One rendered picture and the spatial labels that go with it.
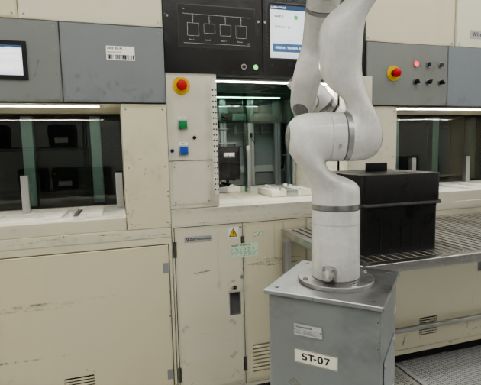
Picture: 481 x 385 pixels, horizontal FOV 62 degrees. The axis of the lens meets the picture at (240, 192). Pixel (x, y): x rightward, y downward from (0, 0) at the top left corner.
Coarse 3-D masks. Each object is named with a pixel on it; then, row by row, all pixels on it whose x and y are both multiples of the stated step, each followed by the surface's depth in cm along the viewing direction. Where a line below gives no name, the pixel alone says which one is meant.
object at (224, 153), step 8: (224, 128) 221; (224, 152) 216; (232, 152) 217; (224, 160) 216; (232, 160) 218; (224, 168) 217; (232, 168) 218; (224, 176) 217; (232, 176) 218; (224, 184) 230
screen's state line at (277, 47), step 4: (276, 44) 165; (280, 44) 165; (284, 44) 166; (288, 44) 166; (292, 44) 167; (296, 44) 167; (300, 44) 168; (276, 48) 165; (280, 48) 165; (284, 48) 166; (288, 48) 166; (292, 48) 167; (296, 48) 167; (300, 48) 168; (292, 52) 167; (296, 52) 167
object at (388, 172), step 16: (352, 176) 127; (368, 176) 122; (384, 176) 123; (400, 176) 125; (416, 176) 127; (432, 176) 128; (368, 192) 122; (384, 192) 124; (400, 192) 125; (416, 192) 127; (432, 192) 129; (368, 208) 122
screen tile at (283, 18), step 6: (276, 12) 163; (276, 18) 164; (282, 18) 164; (288, 18) 165; (294, 24) 166; (276, 30) 164; (282, 30) 165; (288, 30) 166; (294, 30) 166; (276, 36) 164; (282, 36) 165; (288, 36) 166; (294, 36) 167
